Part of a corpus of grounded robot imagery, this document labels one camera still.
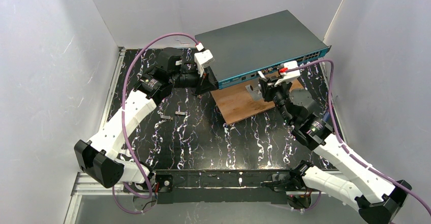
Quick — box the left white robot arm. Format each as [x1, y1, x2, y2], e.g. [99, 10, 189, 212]
[74, 47, 218, 191]

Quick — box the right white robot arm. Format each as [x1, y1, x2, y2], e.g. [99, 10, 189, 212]
[259, 78, 412, 223]

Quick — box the wooden base board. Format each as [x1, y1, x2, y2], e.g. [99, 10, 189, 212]
[210, 78, 304, 125]

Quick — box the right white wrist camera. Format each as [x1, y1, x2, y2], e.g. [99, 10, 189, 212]
[258, 60, 300, 88]

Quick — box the metal switch stand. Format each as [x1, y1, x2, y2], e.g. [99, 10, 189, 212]
[245, 84, 263, 101]

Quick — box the grey teal network switch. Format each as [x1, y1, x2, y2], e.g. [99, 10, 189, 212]
[195, 10, 331, 89]

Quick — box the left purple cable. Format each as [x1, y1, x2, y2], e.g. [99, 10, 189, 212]
[111, 33, 203, 215]

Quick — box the purple cable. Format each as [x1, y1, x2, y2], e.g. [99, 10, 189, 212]
[111, 33, 203, 215]
[286, 59, 431, 224]

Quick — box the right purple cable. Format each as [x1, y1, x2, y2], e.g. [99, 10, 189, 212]
[286, 59, 431, 224]

